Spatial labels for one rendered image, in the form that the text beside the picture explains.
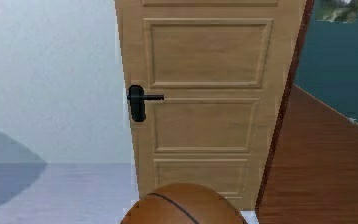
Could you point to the orange basketball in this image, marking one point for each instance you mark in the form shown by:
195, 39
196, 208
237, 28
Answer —
183, 206

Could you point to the light wooden panelled door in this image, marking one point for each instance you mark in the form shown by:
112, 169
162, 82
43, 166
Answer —
207, 60

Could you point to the framed landscape picture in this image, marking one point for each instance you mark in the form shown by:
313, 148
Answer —
338, 10

